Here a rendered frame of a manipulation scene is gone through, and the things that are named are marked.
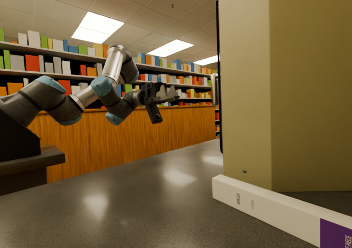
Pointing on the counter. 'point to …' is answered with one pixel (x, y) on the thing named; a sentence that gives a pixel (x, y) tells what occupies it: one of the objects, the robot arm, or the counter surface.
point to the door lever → (214, 89)
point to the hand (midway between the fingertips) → (174, 98)
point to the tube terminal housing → (287, 85)
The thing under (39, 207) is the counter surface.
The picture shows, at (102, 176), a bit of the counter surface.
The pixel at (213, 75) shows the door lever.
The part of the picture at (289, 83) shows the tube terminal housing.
